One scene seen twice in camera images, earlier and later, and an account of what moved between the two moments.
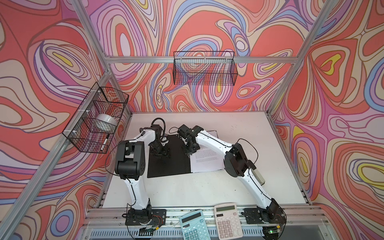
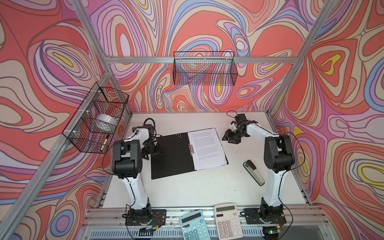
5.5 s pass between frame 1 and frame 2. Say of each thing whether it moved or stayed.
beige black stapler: stayed
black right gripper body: moved
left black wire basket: stayed
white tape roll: stayed
